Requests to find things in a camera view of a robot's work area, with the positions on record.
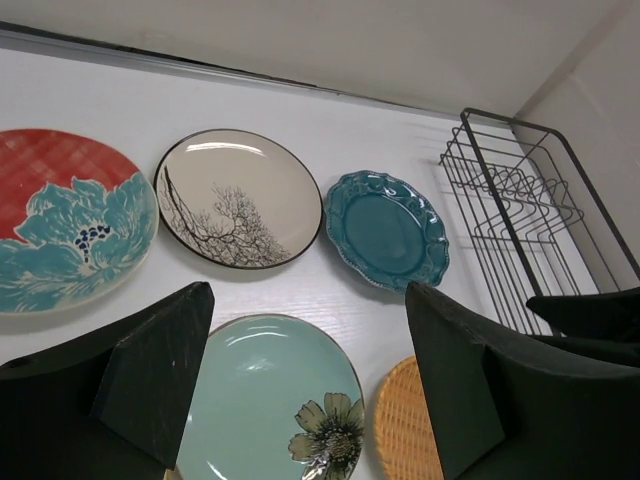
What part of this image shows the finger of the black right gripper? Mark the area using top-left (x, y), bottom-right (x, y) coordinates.
top-left (526, 288), bottom-right (639, 367)

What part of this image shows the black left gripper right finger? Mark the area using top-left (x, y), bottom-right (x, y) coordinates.
top-left (405, 282), bottom-right (639, 479)

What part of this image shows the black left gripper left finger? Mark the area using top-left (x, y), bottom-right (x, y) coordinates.
top-left (1, 282), bottom-right (215, 479)

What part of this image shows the orange woven plate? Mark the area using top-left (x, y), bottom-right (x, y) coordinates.
top-left (373, 356), bottom-right (444, 480)

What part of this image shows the red plate with blue flower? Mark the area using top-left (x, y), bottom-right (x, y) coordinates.
top-left (1, 128), bottom-right (159, 315)

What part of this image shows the teal scalloped plate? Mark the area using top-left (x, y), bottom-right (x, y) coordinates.
top-left (324, 170), bottom-right (450, 294)

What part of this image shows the cream plate with tree branches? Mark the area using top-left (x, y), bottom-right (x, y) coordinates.
top-left (153, 129), bottom-right (323, 270)

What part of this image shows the black wire dish rack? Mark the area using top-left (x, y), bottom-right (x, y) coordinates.
top-left (438, 107), bottom-right (639, 334)

